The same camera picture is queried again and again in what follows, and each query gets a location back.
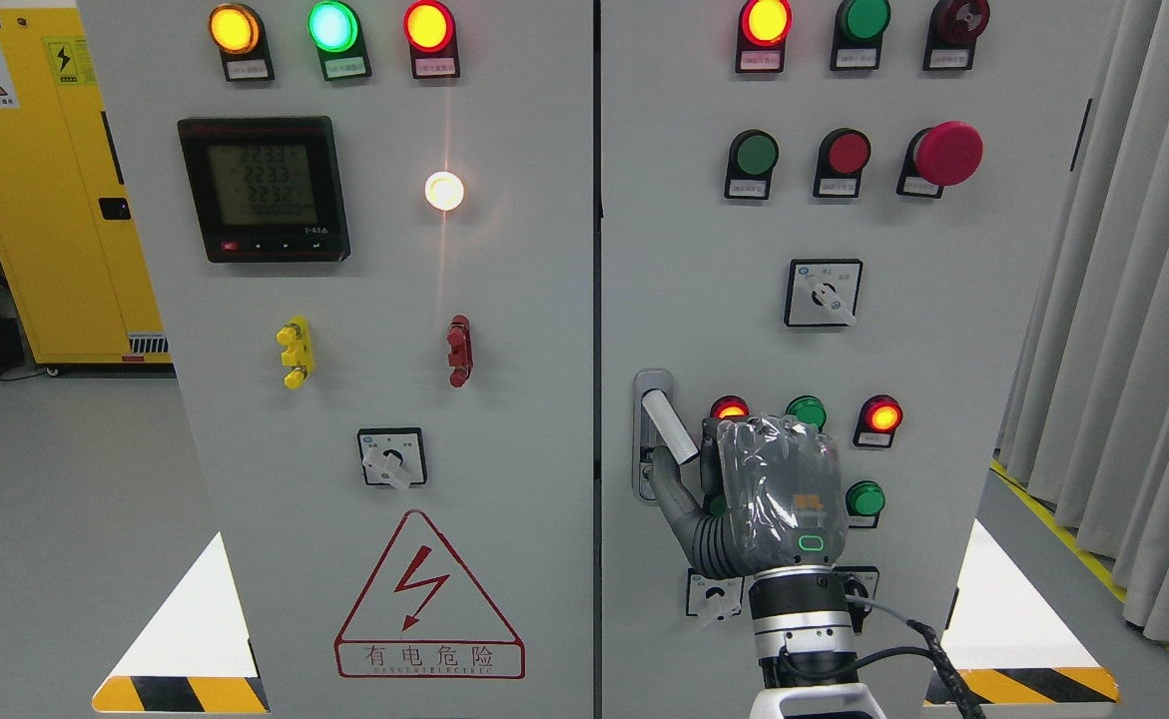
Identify red indicator lamp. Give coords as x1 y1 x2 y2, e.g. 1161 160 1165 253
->
735 0 794 74
402 0 461 79

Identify lit red lamp middle left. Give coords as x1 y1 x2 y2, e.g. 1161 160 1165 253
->
710 395 750 420

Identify grey curtain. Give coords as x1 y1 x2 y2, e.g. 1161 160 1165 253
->
999 1 1169 643

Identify red electric hazard sign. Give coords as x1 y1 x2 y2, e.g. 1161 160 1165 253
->
333 509 526 680

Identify yellow safety cabinet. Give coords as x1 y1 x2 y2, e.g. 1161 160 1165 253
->
0 1 172 368

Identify left door rotary switch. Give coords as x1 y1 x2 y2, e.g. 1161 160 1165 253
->
357 427 428 490

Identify red mushroom emergency stop button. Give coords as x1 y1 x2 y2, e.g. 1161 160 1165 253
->
895 120 984 199

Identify lit red lamp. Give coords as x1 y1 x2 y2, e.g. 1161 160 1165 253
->
710 395 750 420
852 394 902 449

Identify red indicator lamp top right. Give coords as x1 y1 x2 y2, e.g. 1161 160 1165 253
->
735 0 794 74

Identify lower white rotary switch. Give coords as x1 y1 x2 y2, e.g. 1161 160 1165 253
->
685 568 745 628

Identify grey cabinet door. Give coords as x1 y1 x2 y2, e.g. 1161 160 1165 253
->
599 1 1119 718
79 1 596 718

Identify red terminal block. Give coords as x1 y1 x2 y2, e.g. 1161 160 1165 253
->
444 314 473 388

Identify yellow terminal block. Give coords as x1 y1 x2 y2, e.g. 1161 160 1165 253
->
277 316 314 390

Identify lit red lamp middle right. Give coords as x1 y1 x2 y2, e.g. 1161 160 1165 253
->
852 394 902 449

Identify red push button upper row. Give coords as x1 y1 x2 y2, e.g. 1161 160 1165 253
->
812 127 872 199

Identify black braided cable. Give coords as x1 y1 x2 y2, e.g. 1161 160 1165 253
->
779 593 989 719

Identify black key selector switch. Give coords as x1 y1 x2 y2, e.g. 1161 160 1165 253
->
833 567 880 634

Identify green push button upper row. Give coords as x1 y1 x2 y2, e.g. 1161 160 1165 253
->
724 129 780 201

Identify right door upper rotary switch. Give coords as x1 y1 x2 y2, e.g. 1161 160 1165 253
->
784 260 864 329

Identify grey left cabinet door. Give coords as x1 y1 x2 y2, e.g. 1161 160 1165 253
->
79 1 596 718

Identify silver door handle lever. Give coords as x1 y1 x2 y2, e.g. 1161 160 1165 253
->
642 388 699 464

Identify yellow indicator lamp top left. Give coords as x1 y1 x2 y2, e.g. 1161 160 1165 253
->
207 4 275 82

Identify dark red buzzer top right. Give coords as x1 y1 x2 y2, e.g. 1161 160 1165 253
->
922 0 990 72

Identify green indicator lamp top left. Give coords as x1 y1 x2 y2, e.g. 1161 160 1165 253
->
306 1 372 81

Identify red indicator lamp top left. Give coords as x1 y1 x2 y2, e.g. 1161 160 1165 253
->
402 0 461 79

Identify door rotary switch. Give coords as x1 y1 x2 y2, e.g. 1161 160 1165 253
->
784 260 864 329
357 427 428 490

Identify grey robotic right hand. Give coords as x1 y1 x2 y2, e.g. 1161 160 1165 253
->
651 415 849 579

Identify silver handle lock plate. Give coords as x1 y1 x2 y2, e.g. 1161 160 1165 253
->
631 368 675 504

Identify green push button lower right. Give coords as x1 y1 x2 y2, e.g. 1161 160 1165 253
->
846 479 886 528

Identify grey right cabinet door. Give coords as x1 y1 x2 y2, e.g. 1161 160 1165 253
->
599 1 1119 718

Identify black digital power meter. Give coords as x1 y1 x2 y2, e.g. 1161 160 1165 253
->
178 117 350 264

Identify green lamp top right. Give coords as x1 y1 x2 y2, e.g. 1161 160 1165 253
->
830 0 891 72

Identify white lit indicator lamp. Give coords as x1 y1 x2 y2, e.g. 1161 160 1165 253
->
424 170 466 210

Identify green lamp middle centre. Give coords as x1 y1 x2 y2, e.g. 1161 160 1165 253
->
786 394 828 431

